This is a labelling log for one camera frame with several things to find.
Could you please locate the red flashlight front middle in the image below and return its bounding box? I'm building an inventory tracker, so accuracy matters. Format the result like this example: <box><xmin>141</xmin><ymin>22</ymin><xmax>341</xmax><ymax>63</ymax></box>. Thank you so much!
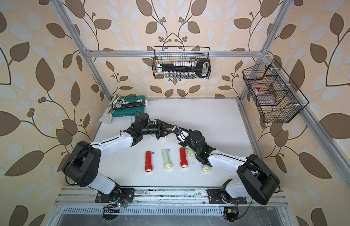
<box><xmin>179</xmin><ymin>147</ymin><xmax>188</xmax><ymax>168</ymax></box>

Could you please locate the socket set in basket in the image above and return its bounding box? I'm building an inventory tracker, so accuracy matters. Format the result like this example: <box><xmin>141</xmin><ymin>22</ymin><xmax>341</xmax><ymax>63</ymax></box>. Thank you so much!
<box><xmin>153</xmin><ymin>59</ymin><xmax>211</xmax><ymax>79</ymax></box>

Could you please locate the green tool case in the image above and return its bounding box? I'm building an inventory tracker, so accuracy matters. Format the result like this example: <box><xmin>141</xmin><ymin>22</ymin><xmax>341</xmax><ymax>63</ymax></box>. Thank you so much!
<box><xmin>110</xmin><ymin>96</ymin><xmax>148</xmax><ymax>117</ymax></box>

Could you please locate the green flashlight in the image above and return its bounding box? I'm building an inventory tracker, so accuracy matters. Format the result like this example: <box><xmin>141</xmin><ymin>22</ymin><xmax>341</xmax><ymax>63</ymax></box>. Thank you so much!
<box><xmin>187</xmin><ymin>148</ymin><xmax>195</xmax><ymax>156</ymax></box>
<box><xmin>162</xmin><ymin>149</ymin><xmax>172</xmax><ymax>169</ymax></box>

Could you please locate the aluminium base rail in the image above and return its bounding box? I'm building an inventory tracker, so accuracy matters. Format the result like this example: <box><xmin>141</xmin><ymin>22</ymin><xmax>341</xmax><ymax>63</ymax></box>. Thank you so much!
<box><xmin>55</xmin><ymin>186</ymin><xmax>288</xmax><ymax>216</ymax></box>

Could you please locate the green flashlight front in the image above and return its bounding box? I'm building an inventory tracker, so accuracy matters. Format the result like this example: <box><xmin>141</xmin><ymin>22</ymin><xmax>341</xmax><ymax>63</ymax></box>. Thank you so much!
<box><xmin>162</xmin><ymin>149</ymin><xmax>172</xmax><ymax>169</ymax></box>

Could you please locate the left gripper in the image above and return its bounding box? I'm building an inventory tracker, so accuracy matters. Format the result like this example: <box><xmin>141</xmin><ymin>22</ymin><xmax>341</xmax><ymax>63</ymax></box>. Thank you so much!
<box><xmin>140</xmin><ymin>119</ymin><xmax>174</xmax><ymax>139</ymax></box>

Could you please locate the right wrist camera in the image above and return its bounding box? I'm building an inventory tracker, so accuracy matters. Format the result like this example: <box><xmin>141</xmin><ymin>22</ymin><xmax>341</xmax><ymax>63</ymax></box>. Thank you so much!
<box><xmin>174</xmin><ymin>127</ymin><xmax>184</xmax><ymax>141</ymax></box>

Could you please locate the red item in basket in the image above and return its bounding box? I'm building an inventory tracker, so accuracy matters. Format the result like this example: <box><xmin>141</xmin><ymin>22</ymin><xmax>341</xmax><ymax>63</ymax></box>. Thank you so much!
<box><xmin>252</xmin><ymin>82</ymin><xmax>261</xmax><ymax>91</ymax></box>

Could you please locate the black wire basket centre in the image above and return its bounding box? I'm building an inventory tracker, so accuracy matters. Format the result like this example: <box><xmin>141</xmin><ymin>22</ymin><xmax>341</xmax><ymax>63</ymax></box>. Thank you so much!
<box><xmin>152</xmin><ymin>46</ymin><xmax>211</xmax><ymax>80</ymax></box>

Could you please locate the purple flashlight front right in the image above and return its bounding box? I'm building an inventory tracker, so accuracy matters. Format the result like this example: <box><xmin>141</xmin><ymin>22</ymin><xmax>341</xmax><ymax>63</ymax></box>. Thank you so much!
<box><xmin>201</xmin><ymin>164</ymin><xmax>210</xmax><ymax>172</ymax></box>

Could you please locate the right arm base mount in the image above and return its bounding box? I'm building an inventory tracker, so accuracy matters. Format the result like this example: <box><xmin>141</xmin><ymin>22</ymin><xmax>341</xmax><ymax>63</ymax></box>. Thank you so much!
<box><xmin>207</xmin><ymin>179</ymin><xmax>249</xmax><ymax>205</ymax></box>

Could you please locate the red flashlight front left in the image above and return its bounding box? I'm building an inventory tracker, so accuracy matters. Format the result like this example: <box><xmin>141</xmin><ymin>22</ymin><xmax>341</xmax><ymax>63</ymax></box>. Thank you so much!
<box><xmin>144</xmin><ymin>151</ymin><xmax>154</xmax><ymax>172</ymax></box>

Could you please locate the black wire basket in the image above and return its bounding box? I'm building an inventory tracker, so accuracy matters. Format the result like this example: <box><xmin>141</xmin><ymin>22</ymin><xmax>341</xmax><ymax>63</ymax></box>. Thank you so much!
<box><xmin>152</xmin><ymin>46</ymin><xmax>211</xmax><ymax>80</ymax></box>
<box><xmin>242</xmin><ymin>59</ymin><xmax>309</xmax><ymax>123</ymax></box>

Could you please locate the folded paper manual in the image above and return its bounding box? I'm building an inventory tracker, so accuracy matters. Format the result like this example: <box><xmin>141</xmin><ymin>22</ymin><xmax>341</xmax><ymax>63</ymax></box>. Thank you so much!
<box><xmin>99</xmin><ymin>95</ymin><xmax>118</xmax><ymax>124</ymax></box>

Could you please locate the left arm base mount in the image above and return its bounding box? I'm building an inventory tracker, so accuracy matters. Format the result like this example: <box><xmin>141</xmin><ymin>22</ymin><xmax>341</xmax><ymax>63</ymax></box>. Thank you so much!
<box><xmin>95</xmin><ymin>184</ymin><xmax>135</xmax><ymax>204</ymax></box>

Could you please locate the black wire basket right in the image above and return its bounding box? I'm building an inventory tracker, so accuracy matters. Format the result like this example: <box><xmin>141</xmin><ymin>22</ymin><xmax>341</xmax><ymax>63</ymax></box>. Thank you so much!
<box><xmin>242</xmin><ymin>59</ymin><xmax>309</xmax><ymax>123</ymax></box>

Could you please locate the socket set on case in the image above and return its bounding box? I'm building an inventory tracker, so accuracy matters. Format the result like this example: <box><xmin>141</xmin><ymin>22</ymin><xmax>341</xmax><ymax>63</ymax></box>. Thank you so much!
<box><xmin>112</xmin><ymin>99</ymin><xmax>148</xmax><ymax>110</ymax></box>

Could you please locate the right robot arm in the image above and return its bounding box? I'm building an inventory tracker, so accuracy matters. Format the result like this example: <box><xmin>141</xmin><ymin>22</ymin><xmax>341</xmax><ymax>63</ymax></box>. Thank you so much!
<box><xmin>172</xmin><ymin>126</ymin><xmax>280</xmax><ymax>205</ymax></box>

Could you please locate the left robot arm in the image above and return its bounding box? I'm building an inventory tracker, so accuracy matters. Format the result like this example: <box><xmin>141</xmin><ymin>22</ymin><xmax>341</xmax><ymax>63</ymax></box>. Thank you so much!
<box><xmin>62</xmin><ymin>113</ymin><xmax>175</xmax><ymax>195</ymax></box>

